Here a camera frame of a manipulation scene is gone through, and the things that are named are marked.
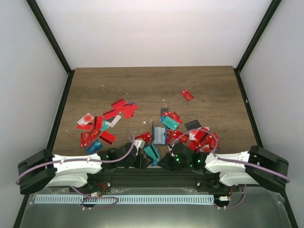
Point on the white red dot card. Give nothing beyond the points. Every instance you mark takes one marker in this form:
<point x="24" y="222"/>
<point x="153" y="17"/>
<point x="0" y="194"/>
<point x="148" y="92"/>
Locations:
<point x="86" y="119"/>
<point x="207" y="148"/>

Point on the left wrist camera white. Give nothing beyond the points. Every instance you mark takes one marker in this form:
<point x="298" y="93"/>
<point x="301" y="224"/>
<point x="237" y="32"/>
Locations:
<point x="139" y="143"/>

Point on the black card right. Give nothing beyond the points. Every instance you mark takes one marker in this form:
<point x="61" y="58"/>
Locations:
<point x="192" y="125"/>

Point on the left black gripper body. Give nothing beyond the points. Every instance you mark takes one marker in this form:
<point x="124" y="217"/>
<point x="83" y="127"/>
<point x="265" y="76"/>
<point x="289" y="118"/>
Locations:
<point x="140" y="165"/>

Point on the red striped card top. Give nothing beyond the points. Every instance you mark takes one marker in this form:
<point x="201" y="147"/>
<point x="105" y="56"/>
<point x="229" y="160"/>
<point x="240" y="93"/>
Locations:
<point x="119" y="103"/>

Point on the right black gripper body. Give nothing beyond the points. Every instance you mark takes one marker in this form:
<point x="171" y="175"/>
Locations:
<point x="175" y="164"/>

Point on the blue card left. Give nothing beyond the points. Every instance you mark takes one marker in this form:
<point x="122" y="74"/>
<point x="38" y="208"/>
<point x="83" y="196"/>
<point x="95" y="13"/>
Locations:
<point x="94" y="147"/>

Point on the teal VIP card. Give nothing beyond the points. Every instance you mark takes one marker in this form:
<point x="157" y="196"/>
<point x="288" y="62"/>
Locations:
<point x="169" y="123"/>

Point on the red striped card left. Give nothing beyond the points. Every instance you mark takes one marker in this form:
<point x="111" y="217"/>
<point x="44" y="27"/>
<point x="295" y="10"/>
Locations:
<point x="107" y="137"/>

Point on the black card upper centre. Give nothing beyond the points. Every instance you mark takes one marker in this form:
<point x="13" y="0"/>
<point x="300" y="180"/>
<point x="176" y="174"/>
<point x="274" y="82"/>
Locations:
<point x="163" y="111"/>

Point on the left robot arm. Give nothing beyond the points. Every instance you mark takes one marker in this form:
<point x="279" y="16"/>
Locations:
<point x="45" y="169"/>

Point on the white card red print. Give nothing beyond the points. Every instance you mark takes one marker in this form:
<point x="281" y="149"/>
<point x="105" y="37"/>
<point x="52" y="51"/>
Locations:
<point x="115" y="121"/>

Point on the red card with chip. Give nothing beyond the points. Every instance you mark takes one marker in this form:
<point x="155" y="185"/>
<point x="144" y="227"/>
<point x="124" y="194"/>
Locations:
<point x="147" y="137"/>

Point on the white red dot card left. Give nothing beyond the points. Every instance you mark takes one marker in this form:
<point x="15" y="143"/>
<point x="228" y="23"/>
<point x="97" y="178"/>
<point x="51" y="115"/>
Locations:
<point x="86" y="119"/>

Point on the navy blue card holder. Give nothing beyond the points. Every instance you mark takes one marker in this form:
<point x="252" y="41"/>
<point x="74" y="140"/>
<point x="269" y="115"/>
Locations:
<point x="159" y="135"/>

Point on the white slotted cable duct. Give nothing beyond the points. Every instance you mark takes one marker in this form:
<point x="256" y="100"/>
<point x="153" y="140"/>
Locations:
<point x="126" y="199"/>

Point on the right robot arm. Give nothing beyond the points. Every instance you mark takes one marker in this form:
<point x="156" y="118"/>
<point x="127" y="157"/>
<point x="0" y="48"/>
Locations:
<point x="256" y="166"/>

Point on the teal card black stripe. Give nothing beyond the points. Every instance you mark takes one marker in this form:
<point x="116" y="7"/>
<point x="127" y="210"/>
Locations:
<point x="153" y="153"/>

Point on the red striped card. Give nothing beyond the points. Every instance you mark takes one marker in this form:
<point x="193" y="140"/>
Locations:
<point x="119" y="103"/>
<point x="107" y="137"/>

